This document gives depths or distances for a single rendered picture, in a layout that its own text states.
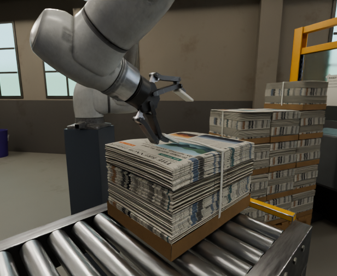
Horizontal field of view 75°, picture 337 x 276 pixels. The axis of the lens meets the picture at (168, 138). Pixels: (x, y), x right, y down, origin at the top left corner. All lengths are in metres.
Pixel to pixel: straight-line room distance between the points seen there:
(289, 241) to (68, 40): 0.68
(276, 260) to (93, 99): 1.03
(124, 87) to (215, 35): 3.65
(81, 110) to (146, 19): 0.90
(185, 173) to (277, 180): 1.51
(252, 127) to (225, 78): 2.41
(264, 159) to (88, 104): 1.27
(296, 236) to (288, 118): 1.26
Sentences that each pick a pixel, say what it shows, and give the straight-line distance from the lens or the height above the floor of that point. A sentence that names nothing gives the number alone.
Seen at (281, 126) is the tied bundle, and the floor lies 0.95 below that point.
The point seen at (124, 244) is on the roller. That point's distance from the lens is 0.65.
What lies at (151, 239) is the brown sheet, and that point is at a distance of 0.59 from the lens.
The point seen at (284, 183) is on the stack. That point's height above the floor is 0.49.
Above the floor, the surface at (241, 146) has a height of 1.03.
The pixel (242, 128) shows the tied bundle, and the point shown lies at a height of 0.96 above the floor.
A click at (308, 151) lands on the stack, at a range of 2.15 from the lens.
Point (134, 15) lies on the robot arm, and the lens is 0.40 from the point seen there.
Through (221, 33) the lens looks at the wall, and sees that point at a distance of 4.10.
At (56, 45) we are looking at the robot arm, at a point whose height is 1.25.
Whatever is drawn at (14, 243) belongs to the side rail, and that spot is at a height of 0.80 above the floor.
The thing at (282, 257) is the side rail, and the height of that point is 0.80.
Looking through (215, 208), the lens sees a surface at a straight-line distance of 0.65.
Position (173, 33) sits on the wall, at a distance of 4.15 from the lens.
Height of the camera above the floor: 1.17
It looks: 11 degrees down
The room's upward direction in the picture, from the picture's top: straight up
